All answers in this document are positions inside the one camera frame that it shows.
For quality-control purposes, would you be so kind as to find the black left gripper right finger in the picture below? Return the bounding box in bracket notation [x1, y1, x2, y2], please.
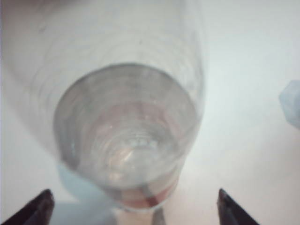
[217, 187, 261, 225]

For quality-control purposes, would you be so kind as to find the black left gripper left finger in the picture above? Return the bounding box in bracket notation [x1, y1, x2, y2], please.
[0, 188, 55, 225]

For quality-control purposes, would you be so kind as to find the clear water bottle red label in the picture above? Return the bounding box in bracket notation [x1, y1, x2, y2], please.
[0, 0, 210, 214]

